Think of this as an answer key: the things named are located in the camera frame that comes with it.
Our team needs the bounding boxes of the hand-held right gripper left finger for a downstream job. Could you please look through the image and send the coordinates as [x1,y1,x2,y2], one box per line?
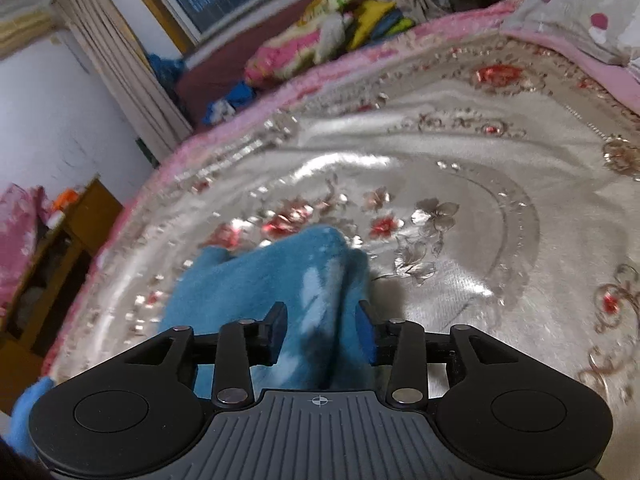
[122,302,289,409]

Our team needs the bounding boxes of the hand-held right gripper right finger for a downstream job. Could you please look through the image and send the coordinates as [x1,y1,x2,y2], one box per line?
[354,300,519,406]

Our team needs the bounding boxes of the blue fleece garment white flowers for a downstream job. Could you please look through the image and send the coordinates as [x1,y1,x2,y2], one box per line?
[10,225,373,461]

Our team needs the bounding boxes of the floral satin bedspread pink border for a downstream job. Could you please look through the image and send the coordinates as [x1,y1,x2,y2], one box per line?
[45,0,640,441]

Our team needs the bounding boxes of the wooden cabinet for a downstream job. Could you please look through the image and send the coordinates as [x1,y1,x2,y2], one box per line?
[0,177,123,356]

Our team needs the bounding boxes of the blue crumpled cloth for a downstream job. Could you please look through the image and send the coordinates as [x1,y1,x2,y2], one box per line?
[202,82,256,127]

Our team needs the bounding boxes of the orange plastic item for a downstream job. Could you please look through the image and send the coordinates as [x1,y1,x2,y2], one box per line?
[52,187,85,212]

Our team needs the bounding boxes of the maroon sofa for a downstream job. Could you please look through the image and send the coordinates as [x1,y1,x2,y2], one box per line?
[175,0,418,128]

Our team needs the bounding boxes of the pink yellow floral folded quilt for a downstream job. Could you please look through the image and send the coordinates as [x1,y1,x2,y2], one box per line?
[244,0,361,87]

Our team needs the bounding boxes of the blue hanging bag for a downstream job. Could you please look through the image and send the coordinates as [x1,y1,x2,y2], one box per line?
[147,52,188,93]

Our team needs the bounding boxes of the white cloth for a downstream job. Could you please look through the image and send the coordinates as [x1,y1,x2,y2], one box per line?
[320,12,354,52]

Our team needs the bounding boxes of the blue green folded cloth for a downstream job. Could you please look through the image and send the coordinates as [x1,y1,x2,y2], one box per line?
[379,14,417,38]

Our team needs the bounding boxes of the yellow folded cloth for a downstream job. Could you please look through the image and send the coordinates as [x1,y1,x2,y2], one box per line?
[350,0,402,49]

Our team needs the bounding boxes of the white pillow pink spots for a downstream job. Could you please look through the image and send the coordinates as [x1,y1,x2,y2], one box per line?
[501,0,640,67]

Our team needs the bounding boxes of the beige curtain valance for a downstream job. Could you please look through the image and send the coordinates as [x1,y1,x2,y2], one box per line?
[0,0,88,56]

